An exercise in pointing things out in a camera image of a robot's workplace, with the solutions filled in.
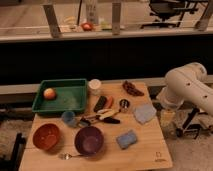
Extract blue sponge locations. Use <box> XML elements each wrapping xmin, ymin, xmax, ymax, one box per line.
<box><xmin>116</xmin><ymin>130</ymin><xmax>137</xmax><ymax>149</ymax></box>

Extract brown sausage link toy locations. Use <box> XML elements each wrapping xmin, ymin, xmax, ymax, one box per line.
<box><xmin>122</xmin><ymin>81</ymin><xmax>144</xmax><ymax>96</ymax></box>

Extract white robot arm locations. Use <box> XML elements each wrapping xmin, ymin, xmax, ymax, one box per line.
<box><xmin>157</xmin><ymin>62</ymin><xmax>213</xmax><ymax>117</ymax></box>

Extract purple bowl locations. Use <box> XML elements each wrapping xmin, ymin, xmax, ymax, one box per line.
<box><xmin>74</xmin><ymin>126</ymin><xmax>104</xmax><ymax>156</ymax></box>

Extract red bowl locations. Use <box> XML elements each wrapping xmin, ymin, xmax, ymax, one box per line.
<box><xmin>33</xmin><ymin>123</ymin><xmax>61</xmax><ymax>151</ymax></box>

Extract orange carrot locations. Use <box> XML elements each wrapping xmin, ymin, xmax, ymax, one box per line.
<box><xmin>104</xmin><ymin>96</ymin><xmax>114</xmax><ymax>109</ymax></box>

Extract black rectangular block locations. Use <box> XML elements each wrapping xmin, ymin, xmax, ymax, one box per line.
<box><xmin>93</xmin><ymin>96</ymin><xmax>107</xmax><ymax>112</ymax></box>

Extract small round tin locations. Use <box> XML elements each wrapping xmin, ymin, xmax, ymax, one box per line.
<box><xmin>119</xmin><ymin>99</ymin><xmax>130</xmax><ymax>113</ymax></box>

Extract green plastic tray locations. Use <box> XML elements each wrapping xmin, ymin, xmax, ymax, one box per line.
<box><xmin>32</xmin><ymin>78</ymin><xmax>87</xmax><ymax>115</ymax></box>

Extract light blue cloth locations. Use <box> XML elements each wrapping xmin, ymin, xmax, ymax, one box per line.
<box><xmin>133</xmin><ymin>104</ymin><xmax>157</xmax><ymax>124</ymax></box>

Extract small blue cup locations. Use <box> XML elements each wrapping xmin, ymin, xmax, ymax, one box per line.
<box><xmin>61</xmin><ymin>111</ymin><xmax>77</xmax><ymax>127</ymax></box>

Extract orange apple in tray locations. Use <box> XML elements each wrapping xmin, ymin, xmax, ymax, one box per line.
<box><xmin>43</xmin><ymin>88</ymin><xmax>56</xmax><ymax>100</ymax></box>

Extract red fruit on shelf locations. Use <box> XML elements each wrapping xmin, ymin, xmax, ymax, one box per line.
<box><xmin>81</xmin><ymin>22</ymin><xmax>94</xmax><ymax>31</ymax></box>

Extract metal spoon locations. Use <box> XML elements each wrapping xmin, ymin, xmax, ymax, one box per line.
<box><xmin>58</xmin><ymin>152</ymin><xmax>88</xmax><ymax>161</ymax></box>

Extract black office chair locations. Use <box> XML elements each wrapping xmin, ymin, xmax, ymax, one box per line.
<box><xmin>141</xmin><ymin>0</ymin><xmax>209</xmax><ymax>29</ymax></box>

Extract black chair at left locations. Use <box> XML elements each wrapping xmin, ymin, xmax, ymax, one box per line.
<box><xmin>0</xmin><ymin>133</ymin><xmax>26</xmax><ymax>171</ymax></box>

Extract black handled scissors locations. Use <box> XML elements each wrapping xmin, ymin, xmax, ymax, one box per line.
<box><xmin>78</xmin><ymin>109</ymin><xmax>120</xmax><ymax>127</ymax></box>

